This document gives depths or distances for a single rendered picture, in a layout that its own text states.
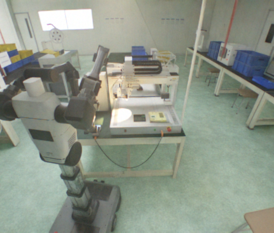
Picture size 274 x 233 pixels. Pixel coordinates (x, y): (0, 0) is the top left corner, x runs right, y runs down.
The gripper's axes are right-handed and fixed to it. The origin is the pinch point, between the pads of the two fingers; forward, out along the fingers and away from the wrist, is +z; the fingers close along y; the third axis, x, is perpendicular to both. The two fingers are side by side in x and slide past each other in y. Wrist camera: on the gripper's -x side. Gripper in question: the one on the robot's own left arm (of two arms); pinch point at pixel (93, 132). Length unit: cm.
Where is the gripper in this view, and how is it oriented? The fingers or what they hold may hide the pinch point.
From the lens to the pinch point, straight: 149.8
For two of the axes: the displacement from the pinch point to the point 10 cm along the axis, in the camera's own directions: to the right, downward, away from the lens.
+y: -10.0, 0.4, -0.6
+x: 0.6, 9.0, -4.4
